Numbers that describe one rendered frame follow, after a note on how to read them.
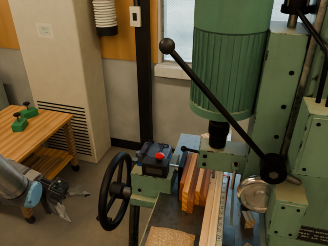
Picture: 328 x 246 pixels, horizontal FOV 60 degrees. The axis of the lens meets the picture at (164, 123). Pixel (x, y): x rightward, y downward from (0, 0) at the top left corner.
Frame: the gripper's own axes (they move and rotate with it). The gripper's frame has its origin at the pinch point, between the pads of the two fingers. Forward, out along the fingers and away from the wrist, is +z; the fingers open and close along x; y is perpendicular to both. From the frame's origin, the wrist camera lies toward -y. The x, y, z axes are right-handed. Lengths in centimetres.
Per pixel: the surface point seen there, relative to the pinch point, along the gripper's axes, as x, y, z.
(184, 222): -14, 35, 34
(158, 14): 133, 48, -21
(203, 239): -22, 40, 38
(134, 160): 1.0, 34.5, 12.4
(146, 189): -4.3, 29.7, 19.8
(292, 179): -13, 62, 50
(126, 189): 1.6, 19.5, 13.4
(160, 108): 133, -22, 5
